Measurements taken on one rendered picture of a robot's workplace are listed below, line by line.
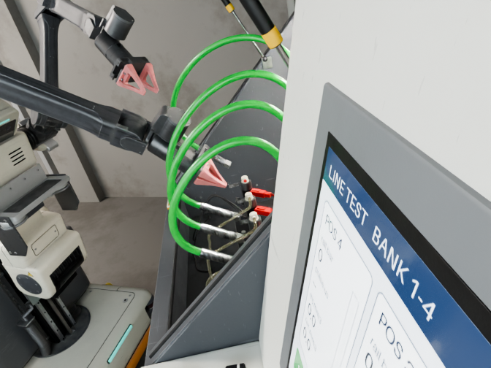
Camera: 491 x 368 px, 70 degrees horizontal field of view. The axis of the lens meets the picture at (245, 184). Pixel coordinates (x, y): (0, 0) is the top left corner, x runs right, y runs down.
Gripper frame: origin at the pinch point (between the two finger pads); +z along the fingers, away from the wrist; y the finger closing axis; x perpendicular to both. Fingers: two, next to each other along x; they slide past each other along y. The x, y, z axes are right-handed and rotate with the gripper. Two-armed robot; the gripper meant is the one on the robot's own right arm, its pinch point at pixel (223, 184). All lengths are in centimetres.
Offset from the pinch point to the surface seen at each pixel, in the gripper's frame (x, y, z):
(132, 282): 75, -149, 7
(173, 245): -3.7, -22.8, -1.0
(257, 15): -29, 40, -14
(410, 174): -57, 43, -4
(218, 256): -24.7, 1.8, 3.1
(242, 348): -35.7, -3.5, 14.1
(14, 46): 178, -111, -154
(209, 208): -9.6, -1.3, -0.9
